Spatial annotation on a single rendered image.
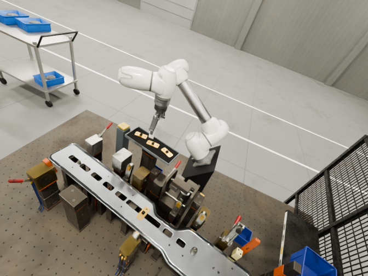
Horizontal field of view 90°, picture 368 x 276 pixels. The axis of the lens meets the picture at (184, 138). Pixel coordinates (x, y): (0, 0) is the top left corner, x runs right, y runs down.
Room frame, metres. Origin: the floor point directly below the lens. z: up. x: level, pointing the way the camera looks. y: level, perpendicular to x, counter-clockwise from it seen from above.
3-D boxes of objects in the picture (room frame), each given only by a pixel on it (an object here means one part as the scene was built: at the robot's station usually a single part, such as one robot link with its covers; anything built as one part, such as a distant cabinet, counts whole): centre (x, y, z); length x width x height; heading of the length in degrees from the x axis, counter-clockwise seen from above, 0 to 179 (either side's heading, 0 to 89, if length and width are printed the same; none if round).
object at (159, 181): (0.72, 0.04, 0.89); 0.12 x 0.07 x 0.38; 162
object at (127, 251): (0.31, 0.07, 0.87); 0.12 x 0.07 x 0.35; 162
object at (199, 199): (0.65, -0.21, 0.91); 0.07 x 0.05 x 0.42; 162
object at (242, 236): (0.74, -0.66, 0.74); 0.11 x 0.10 x 0.09; 72
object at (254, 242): (0.48, -0.52, 0.95); 0.03 x 0.01 x 0.50; 72
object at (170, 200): (0.67, -0.09, 0.94); 0.18 x 0.13 x 0.49; 72
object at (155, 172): (0.74, 0.09, 0.90); 0.05 x 0.05 x 0.40; 72
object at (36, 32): (2.39, 2.51, 0.54); 1.15 x 0.67 x 1.08; 87
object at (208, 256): (0.51, 0.09, 1.00); 1.38 x 0.22 x 0.02; 72
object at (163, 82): (0.90, 0.20, 1.62); 0.13 x 0.11 x 0.16; 109
